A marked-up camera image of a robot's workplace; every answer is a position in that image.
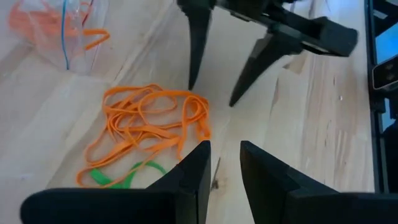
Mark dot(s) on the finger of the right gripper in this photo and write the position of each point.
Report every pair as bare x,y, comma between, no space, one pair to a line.
197,37
264,62

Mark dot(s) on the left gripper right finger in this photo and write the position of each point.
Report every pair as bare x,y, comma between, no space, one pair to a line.
311,208

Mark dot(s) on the green rubber band pile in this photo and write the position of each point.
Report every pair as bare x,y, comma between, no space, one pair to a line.
99,179

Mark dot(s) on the orange rubber band pile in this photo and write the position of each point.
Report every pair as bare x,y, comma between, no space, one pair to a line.
149,129

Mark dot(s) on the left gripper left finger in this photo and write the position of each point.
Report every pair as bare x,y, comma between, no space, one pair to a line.
124,207

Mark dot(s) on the clear zip bag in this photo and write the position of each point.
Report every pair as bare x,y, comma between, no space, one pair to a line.
56,46

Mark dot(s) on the black aluminium table frame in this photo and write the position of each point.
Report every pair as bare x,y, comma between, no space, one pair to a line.
377,140

